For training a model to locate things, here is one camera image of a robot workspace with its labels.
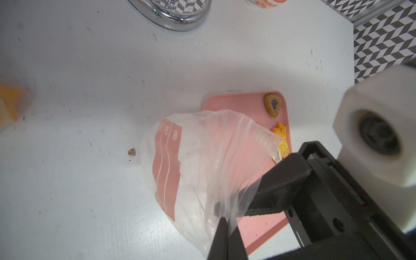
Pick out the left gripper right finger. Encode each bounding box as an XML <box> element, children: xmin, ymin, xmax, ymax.
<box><xmin>229</xmin><ymin>226</ymin><xmax>248</xmax><ymax>260</ymax></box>

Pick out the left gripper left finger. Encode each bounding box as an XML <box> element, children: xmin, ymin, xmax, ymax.
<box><xmin>207</xmin><ymin>217</ymin><xmax>229</xmax><ymax>260</ymax></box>

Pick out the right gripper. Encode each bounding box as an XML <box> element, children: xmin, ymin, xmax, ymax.
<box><xmin>214</xmin><ymin>141</ymin><xmax>416</xmax><ymax>260</ymax></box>

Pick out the heart jam cookie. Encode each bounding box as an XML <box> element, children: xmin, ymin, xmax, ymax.
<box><xmin>263</xmin><ymin>94</ymin><xmax>282</xmax><ymax>118</ymax></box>

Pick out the clear resealable bag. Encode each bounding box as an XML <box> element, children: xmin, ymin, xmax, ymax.
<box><xmin>137</xmin><ymin>110</ymin><xmax>282</xmax><ymax>256</ymax></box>
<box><xmin>1</xmin><ymin>84</ymin><xmax>22</xmax><ymax>131</ymax></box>

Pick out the yellow cat cookie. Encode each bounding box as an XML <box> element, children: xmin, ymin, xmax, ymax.
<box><xmin>272</xmin><ymin>122</ymin><xmax>290</xmax><ymax>159</ymax></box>

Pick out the orange patterned small bowl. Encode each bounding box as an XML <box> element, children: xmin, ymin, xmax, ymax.
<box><xmin>246</xmin><ymin>0</ymin><xmax>287</xmax><ymax>9</ymax></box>

